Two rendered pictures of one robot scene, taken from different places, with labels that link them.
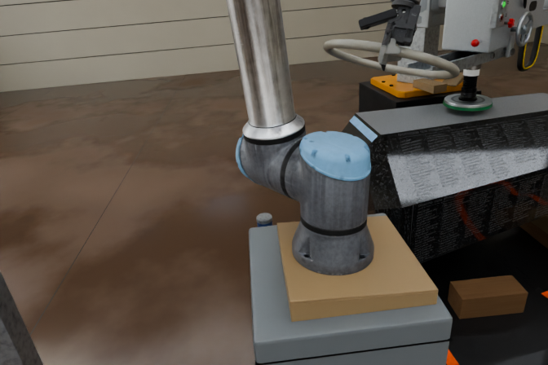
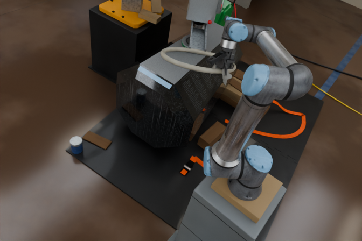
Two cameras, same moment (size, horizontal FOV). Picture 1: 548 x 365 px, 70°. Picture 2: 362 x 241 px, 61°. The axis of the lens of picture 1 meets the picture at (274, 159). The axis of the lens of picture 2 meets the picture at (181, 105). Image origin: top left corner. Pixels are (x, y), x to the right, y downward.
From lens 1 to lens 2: 1.41 m
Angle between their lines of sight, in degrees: 50
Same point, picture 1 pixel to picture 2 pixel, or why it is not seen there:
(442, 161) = (200, 87)
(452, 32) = (193, 11)
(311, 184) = (258, 176)
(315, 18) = not seen: outside the picture
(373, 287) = (270, 195)
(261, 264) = (221, 206)
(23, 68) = not seen: outside the picture
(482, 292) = (213, 135)
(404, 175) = (189, 103)
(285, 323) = (255, 225)
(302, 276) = (250, 205)
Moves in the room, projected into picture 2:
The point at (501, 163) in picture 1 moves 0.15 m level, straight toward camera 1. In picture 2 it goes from (217, 77) to (223, 89)
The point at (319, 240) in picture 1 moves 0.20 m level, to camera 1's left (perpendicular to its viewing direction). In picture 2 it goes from (254, 190) to (232, 216)
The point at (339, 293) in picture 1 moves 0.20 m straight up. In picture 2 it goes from (266, 204) to (280, 185)
